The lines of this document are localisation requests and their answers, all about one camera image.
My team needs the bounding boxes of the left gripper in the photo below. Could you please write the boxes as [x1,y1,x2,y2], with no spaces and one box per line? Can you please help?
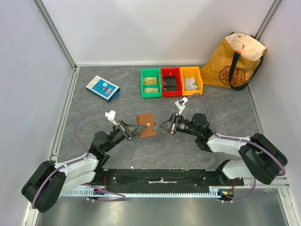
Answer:
[103,119,146,152]

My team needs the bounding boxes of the brown leather card holder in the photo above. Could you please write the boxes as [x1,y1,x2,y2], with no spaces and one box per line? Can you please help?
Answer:
[136,113,157,138]

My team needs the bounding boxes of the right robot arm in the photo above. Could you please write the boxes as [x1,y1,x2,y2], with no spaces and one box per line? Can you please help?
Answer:
[153,113,288,186]

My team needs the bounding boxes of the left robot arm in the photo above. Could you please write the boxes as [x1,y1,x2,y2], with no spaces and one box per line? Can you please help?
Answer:
[21,121,147,213]

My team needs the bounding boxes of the gold card lower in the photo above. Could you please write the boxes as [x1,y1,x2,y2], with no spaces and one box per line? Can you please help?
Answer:
[144,88,158,93]

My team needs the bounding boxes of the gold card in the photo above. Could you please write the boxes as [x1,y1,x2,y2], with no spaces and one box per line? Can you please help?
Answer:
[144,88,158,93]
[143,77,158,85]

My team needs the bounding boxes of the black cards in red bin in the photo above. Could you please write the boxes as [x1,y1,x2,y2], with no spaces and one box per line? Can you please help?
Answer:
[163,76,177,92]

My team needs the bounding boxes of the silver card in yellow bin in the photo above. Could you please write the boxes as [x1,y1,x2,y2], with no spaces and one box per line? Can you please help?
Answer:
[184,78,198,91]

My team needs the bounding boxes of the gold card upper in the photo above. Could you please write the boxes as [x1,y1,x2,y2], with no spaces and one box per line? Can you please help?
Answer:
[143,77,158,85]

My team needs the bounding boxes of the red plastic bin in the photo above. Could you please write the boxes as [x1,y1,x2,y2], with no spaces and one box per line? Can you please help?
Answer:
[160,67,182,97]

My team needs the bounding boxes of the blue and white box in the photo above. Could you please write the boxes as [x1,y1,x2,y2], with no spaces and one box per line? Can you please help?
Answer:
[86,75,120,103]

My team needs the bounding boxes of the green plastic bin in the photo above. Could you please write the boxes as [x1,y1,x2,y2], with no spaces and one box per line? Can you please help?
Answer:
[141,68,162,98]

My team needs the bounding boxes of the yellow plastic bin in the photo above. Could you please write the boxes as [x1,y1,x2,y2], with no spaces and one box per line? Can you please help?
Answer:
[180,66,204,96]

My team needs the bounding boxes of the yellow Trader Joe's tote bag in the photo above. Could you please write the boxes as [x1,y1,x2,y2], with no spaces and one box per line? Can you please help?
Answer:
[200,32,267,91]

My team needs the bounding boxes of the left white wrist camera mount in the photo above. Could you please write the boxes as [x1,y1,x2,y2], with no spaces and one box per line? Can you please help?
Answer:
[105,110,118,126]

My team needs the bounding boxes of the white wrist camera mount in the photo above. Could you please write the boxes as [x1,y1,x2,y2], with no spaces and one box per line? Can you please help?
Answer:
[105,110,118,126]
[175,97,188,115]

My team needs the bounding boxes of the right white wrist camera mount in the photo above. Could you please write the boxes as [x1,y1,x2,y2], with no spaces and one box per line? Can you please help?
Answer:
[175,97,188,115]

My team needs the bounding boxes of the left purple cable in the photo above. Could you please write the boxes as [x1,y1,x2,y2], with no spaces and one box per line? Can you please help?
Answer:
[32,112,127,210]

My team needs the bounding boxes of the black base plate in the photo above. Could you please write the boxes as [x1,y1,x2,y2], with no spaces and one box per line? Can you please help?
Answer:
[89,169,244,193]

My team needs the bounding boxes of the slotted cable duct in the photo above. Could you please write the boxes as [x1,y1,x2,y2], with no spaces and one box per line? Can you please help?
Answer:
[63,186,229,198]

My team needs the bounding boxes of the aluminium frame rail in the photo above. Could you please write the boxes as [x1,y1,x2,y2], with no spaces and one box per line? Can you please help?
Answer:
[243,176,291,189]

